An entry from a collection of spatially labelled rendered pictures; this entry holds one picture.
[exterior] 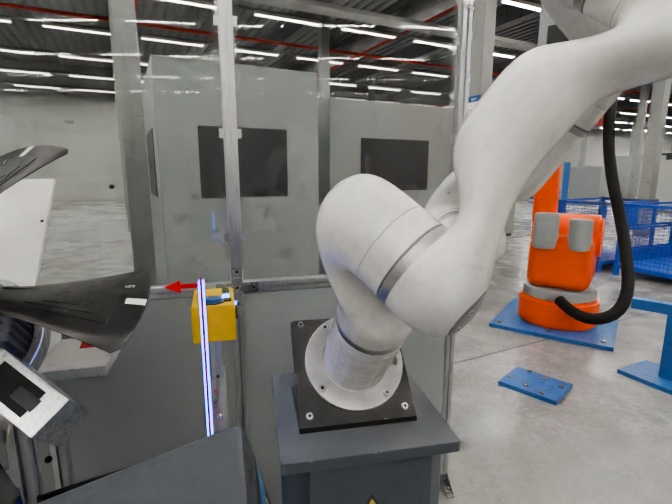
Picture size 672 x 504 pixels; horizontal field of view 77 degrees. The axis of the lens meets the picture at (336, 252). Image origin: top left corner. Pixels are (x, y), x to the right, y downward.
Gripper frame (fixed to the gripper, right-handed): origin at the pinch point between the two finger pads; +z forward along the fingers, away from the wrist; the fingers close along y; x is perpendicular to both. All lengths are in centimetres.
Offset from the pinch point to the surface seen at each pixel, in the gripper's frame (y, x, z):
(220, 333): 39.1, 4.5, 19.8
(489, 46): 286, 445, -448
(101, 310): 9.2, 2.8, 38.5
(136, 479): -38, -26, 28
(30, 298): 9.7, 7.0, 48.5
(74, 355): 73, 17, 59
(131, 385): 99, 12, 49
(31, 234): 34, 35, 57
